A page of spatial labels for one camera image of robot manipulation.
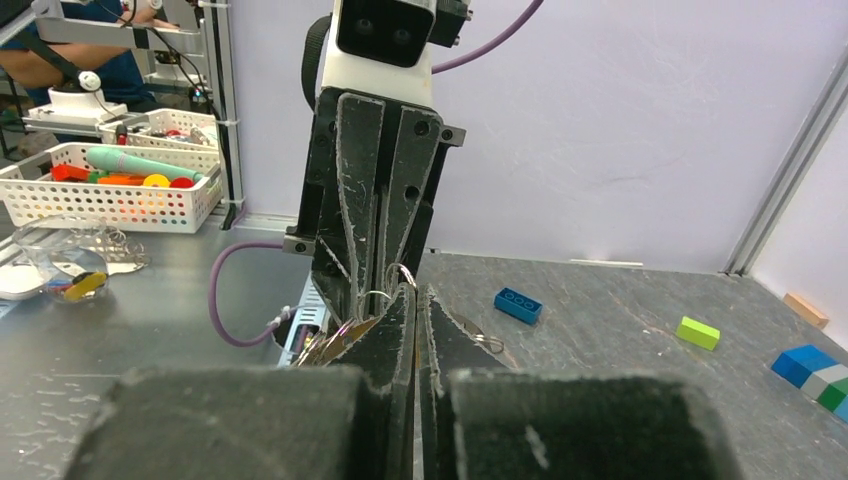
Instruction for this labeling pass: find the silver key with ring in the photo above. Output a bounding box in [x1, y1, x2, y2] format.
[454, 315, 505, 355]

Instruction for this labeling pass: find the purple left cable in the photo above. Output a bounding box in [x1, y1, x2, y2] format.
[207, 0, 546, 349]

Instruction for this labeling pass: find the blue grey green brick stack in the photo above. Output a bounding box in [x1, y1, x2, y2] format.
[770, 344, 847, 423]

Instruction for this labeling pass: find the tan wooden block at wall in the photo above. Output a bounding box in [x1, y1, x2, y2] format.
[783, 293, 830, 330]

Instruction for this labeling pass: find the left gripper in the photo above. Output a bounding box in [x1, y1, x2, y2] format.
[286, 88, 465, 318]

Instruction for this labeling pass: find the dark blue flat brick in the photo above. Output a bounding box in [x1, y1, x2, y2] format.
[493, 288, 543, 326]

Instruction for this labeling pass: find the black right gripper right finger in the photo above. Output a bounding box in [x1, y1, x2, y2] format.
[418, 285, 743, 479]

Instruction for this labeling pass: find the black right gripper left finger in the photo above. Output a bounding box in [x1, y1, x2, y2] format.
[65, 284, 416, 479]

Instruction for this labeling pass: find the lime green block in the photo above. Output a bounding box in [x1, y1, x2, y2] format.
[676, 316, 721, 351]

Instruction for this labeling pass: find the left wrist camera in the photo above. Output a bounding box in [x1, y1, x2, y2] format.
[319, 0, 471, 108]

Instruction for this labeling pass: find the white perforated basket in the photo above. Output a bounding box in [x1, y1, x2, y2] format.
[1, 143, 222, 234]

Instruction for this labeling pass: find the perforated metal ring plate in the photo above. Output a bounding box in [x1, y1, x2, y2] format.
[290, 317, 379, 368]

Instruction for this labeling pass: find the clear plastic bowl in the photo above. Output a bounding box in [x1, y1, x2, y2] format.
[13, 214, 110, 304]

